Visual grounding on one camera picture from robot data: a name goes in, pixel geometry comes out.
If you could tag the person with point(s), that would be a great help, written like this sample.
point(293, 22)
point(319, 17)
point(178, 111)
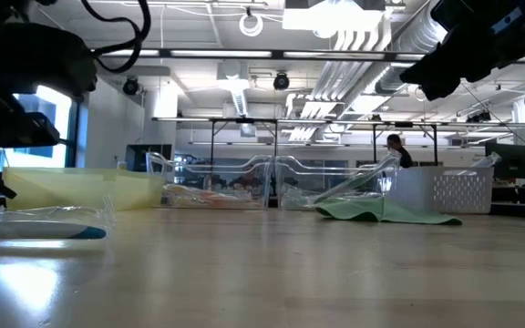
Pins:
point(399, 152)

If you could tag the purple toothbrush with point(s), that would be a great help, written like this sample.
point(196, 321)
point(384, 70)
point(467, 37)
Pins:
point(486, 160)

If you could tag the black ceiling camera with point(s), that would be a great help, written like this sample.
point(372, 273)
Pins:
point(281, 82)
point(479, 117)
point(130, 86)

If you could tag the orange yellow toothbrush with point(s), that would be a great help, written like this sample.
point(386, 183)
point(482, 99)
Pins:
point(185, 191)

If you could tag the blue toothbrush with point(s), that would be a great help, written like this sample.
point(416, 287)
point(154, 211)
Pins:
point(39, 230)

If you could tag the silver air duct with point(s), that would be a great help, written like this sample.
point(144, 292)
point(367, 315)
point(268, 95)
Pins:
point(394, 45)

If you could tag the black metal frame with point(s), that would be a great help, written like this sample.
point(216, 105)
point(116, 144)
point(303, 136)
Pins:
point(374, 146)
point(212, 146)

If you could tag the white ceiling duct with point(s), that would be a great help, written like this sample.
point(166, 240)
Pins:
point(233, 77)

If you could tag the black computer monitor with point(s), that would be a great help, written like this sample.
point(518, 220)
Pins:
point(511, 161)
point(146, 157)

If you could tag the yellow plastic bin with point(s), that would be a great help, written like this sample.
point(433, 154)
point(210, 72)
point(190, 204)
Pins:
point(85, 187)

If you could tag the large glass window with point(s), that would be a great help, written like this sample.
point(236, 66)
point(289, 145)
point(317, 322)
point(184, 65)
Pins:
point(57, 114)

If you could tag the white perforated basket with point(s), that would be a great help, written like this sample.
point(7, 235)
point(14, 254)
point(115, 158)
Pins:
point(445, 189)

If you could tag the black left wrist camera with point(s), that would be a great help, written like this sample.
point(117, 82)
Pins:
point(48, 59)

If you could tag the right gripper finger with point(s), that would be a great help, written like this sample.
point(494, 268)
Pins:
point(438, 73)

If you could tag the long ceiling light strip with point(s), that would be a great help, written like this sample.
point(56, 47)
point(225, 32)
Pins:
point(189, 119)
point(221, 53)

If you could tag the clear plastic bin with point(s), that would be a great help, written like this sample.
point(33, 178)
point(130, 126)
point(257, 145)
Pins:
point(335, 175)
point(208, 175)

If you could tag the green cloth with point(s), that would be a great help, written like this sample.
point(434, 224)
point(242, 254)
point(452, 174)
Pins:
point(390, 212)

